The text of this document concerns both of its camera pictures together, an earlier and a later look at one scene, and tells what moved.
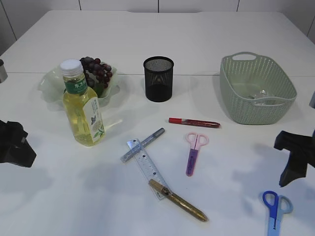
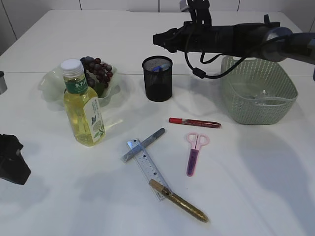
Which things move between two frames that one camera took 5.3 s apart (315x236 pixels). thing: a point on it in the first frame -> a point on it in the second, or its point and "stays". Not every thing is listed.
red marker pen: (194, 122) stays
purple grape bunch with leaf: (98, 74) stays
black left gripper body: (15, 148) -> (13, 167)
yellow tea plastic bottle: (81, 105) stays
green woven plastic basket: (255, 90) stays
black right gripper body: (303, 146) -> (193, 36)
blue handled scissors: (278, 206) -> (162, 67)
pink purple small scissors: (196, 140) stays
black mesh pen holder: (158, 74) stays
